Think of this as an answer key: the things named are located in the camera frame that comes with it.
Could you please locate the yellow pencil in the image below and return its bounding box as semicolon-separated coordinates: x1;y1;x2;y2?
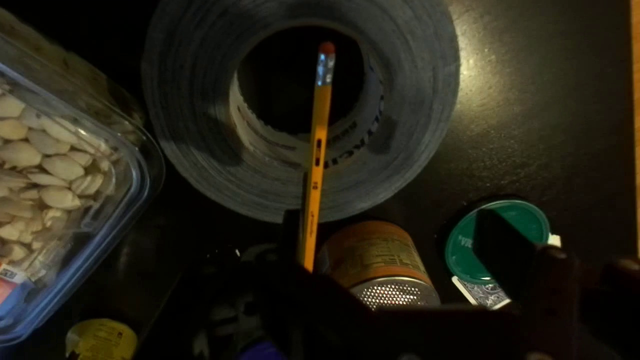
298;43;336;273

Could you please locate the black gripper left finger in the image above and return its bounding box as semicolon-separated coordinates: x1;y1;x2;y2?
141;210;373;360

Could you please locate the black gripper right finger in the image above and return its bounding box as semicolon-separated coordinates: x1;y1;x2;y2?
469;206;640;360

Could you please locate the clear seed container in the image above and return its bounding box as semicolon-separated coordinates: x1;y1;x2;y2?
0;10;163;348

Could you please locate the green round lid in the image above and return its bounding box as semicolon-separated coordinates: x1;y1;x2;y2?
443;198;561;310

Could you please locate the orange label tin can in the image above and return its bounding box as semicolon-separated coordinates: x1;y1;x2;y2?
320;221;439;310

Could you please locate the grey duct tape roll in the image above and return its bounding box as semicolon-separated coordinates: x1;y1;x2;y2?
141;0;460;222

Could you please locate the yellow lid spice jar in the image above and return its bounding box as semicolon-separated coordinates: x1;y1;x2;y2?
64;318;138;360

